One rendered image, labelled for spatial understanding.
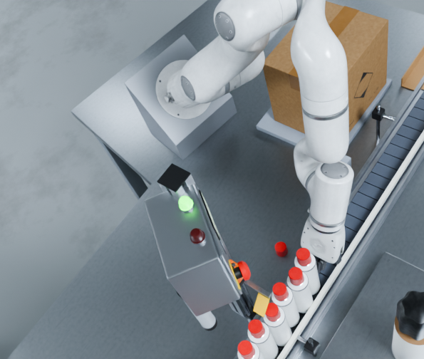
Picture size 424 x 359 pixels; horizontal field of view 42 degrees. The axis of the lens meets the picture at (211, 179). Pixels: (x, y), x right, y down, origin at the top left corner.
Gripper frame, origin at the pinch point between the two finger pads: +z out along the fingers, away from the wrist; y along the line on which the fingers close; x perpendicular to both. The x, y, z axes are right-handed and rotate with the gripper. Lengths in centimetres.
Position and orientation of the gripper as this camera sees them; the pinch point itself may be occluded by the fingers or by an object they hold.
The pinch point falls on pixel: (319, 263)
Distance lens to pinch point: 147.7
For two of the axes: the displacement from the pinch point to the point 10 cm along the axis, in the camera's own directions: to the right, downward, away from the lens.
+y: 7.8, 4.0, -4.8
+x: 6.3, -5.2, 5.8
